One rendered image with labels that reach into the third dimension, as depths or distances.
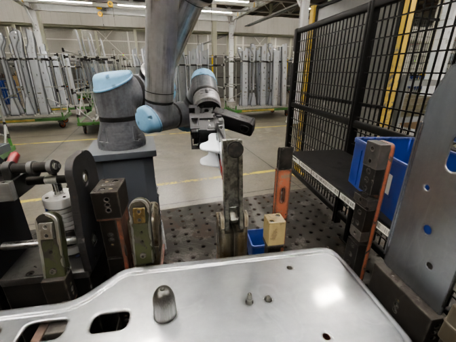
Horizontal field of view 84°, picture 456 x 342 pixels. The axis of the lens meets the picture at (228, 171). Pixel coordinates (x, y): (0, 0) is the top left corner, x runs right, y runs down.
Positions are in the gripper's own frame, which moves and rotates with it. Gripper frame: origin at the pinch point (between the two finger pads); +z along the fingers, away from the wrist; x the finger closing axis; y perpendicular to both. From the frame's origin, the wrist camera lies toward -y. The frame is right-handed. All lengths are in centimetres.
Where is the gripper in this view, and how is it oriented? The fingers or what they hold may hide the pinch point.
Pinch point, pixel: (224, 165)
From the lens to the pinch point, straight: 57.3
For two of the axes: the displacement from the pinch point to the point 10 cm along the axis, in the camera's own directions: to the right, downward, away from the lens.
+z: 1.4, 7.8, -6.1
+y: -9.9, 0.7, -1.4
